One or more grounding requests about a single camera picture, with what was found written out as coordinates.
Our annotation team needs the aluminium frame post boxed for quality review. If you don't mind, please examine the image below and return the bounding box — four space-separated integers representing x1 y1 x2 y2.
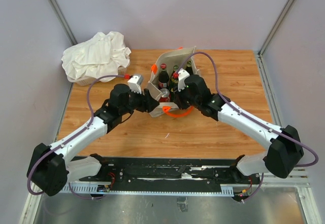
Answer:
48 0 77 45
258 0 297 57

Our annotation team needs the grey slotted cable duct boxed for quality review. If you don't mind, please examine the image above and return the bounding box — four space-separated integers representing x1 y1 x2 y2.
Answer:
60 179 234 197

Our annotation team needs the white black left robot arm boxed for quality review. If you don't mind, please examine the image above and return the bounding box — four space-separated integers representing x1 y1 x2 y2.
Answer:
26 84 159 196

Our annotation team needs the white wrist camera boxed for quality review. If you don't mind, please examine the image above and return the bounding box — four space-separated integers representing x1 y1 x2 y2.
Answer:
127 74 143 94
178 69 190 91

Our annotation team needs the aluminium frame post left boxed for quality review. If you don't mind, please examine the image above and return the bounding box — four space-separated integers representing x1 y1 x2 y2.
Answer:
48 0 77 45

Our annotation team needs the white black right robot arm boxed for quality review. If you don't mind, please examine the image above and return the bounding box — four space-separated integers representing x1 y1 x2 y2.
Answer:
174 70 304 183

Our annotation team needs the red soda can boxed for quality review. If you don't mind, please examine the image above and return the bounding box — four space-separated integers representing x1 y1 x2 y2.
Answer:
159 88 171 103

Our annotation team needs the green glass bottle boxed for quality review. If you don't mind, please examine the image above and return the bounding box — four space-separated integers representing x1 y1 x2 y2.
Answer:
185 60 194 75
169 65 179 92

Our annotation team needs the glass cola bottle red cap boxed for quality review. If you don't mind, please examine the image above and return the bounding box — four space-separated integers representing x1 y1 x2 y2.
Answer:
158 63 170 89

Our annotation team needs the crumpled white cloth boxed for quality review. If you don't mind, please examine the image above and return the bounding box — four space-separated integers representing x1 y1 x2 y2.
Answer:
61 31 131 83

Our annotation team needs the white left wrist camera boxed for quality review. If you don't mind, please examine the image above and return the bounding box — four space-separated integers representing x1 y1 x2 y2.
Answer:
127 74 143 94

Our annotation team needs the orange bag handle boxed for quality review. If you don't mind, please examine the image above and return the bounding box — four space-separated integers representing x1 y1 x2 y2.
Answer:
162 106 194 118

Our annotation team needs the aluminium frame post right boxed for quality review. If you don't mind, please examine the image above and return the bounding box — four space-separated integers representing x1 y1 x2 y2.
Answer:
258 0 297 57

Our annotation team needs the white canvas tote bag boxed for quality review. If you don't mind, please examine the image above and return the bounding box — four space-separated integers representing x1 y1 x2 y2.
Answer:
146 47 201 118

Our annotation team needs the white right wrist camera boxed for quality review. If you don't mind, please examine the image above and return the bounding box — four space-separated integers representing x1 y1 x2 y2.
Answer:
178 69 190 91

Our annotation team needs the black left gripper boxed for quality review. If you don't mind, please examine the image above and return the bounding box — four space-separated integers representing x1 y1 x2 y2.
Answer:
120 86 159 115

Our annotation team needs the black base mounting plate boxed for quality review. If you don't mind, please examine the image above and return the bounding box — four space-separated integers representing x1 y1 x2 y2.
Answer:
80 157 260 186

